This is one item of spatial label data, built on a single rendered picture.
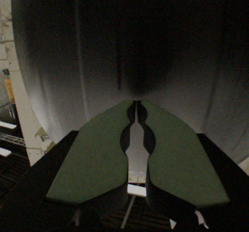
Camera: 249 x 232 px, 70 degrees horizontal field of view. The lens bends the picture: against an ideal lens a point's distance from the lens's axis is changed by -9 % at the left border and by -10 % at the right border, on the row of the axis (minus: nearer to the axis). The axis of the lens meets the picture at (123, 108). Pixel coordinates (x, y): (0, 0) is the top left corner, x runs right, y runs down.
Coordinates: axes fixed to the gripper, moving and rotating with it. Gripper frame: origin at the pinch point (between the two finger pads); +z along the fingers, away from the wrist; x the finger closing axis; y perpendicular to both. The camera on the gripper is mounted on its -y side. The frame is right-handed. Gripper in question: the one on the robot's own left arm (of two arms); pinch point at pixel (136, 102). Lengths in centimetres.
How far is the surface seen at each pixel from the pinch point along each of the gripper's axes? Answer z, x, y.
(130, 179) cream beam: 41, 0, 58
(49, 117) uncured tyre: 3.0, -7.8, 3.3
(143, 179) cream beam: 41, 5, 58
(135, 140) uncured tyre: 2.5, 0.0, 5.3
